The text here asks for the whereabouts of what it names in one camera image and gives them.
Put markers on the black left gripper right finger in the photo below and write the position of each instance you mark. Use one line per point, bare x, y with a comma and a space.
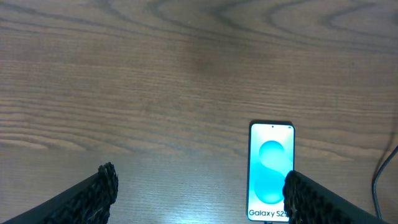
307, 202

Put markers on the blue screen Galaxy smartphone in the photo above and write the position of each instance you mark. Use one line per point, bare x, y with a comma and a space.
271, 156

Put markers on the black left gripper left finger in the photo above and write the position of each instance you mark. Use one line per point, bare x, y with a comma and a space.
87, 202

